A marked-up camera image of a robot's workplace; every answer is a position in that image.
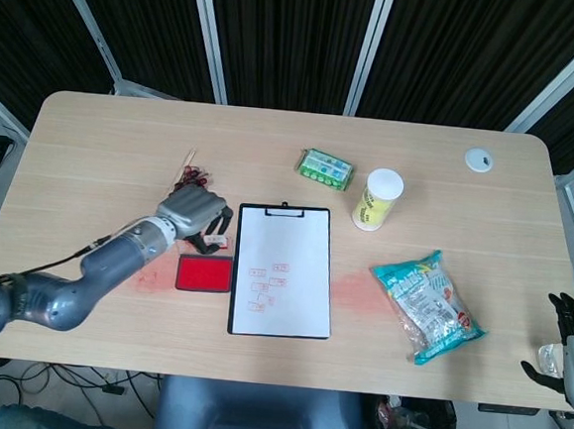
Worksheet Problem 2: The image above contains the green tissue pack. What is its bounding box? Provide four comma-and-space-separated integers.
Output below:
293, 146, 359, 194

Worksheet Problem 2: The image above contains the white round cable grommet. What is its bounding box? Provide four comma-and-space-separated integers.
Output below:
462, 146, 496, 175

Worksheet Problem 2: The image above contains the white paper with red stamps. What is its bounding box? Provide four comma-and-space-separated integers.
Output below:
230, 204, 341, 341

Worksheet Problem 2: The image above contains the thin wooden stick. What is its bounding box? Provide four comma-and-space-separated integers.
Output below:
169, 148, 197, 193

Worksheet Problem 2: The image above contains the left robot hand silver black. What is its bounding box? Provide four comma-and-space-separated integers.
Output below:
153, 183, 235, 256

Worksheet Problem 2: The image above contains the black clipboard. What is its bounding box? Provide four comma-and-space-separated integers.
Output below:
226, 198, 342, 343

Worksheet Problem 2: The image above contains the dark red grape bunch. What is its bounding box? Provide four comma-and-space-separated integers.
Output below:
173, 164, 212, 194

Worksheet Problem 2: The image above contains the clear tennis ball tube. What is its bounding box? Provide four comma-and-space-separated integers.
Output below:
349, 165, 405, 236

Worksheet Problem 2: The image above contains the teal snack bag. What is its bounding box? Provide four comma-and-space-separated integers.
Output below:
365, 245, 495, 374

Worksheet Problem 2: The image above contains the black desk control panel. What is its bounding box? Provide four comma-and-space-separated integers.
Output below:
477, 402, 539, 417

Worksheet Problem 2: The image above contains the black trash bin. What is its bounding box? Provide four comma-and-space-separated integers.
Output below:
374, 393, 460, 429

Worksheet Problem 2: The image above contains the red ink pad clear lid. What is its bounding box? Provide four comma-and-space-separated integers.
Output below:
173, 233, 235, 295

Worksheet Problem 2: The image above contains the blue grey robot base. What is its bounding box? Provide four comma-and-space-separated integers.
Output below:
153, 375, 369, 429

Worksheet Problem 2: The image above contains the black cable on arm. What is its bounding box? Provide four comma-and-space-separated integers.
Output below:
0, 229, 110, 355

